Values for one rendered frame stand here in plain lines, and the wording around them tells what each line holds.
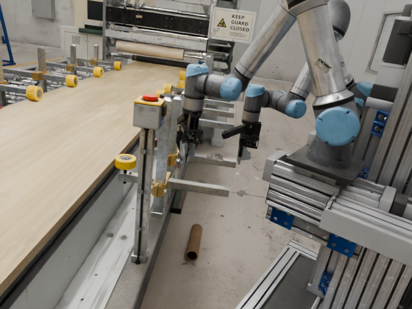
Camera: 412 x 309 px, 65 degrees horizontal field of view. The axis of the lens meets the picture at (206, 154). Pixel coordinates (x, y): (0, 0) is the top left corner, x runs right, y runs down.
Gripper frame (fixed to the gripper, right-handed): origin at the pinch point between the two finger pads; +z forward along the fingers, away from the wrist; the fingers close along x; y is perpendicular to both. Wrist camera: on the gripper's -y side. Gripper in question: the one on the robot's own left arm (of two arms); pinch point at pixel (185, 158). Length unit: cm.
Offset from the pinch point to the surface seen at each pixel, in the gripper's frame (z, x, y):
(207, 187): 9.6, 8.5, 5.9
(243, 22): -54, 112, -248
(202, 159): 8.7, 13.0, -19.1
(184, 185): 10.3, 0.0, 2.8
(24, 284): 12, -47, 46
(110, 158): 3.7, -27.5, -7.4
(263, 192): 94, 116, -134
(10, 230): 4, -51, 37
